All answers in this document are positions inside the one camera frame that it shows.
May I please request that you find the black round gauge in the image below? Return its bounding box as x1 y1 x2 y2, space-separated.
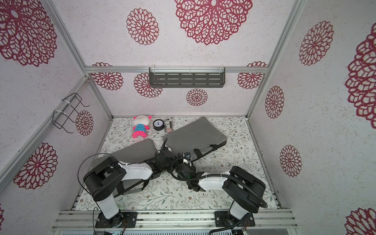
153 119 165 131

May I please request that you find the pink white plush toy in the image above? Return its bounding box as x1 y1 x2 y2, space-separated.
132 115 152 139

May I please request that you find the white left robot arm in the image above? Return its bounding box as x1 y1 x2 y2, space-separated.
83 147 176 229

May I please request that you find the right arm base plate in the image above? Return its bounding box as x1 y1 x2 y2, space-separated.
214 211 255 227

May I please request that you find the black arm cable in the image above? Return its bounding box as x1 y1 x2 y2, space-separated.
77 137 168 235
169 155 268 235

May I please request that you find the grey laptop bag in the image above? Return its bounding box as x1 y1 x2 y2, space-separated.
83 139 157 202
163 117 227 161

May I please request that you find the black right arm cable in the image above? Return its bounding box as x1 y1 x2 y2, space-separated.
169 155 268 235

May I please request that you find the flag patterned can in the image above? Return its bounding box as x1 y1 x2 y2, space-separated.
164 117 174 133

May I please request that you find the dark grey wall shelf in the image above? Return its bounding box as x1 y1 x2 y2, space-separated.
149 67 226 88

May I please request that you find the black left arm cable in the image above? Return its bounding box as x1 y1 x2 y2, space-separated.
77 137 168 235

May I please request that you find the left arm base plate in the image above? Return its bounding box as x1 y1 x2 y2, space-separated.
120 211 138 229

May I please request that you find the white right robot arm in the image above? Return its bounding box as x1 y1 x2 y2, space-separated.
170 160 268 227

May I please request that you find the black wire wall rack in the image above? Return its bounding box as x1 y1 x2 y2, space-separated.
52 93 89 134

